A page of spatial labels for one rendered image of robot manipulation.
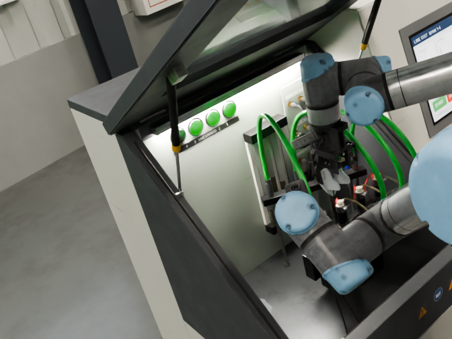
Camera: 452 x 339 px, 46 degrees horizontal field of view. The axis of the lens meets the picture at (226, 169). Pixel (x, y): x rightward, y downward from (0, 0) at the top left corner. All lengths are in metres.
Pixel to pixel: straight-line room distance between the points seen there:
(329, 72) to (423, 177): 0.62
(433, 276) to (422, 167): 0.91
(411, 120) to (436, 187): 1.12
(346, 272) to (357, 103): 0.32
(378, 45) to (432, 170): 1.05
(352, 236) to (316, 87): 0.39
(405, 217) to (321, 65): 0.41
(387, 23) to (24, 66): 3.92
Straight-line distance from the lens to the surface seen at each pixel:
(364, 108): 1.05
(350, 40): 1.63
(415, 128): 1.73
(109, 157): 1.53
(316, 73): 1.18
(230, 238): 1.67
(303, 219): 0.92
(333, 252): 0.93
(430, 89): 1.06
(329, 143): 1.27
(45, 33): 5.25
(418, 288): 1.46
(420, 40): 1.76
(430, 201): 0.62
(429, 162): 0.60
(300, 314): 1.60
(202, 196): 1.55
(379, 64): 1.19
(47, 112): 5.25
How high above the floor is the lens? 1.95
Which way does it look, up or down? 28 degrees down
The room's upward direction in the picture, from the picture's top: 15 degrees counter-clockwise
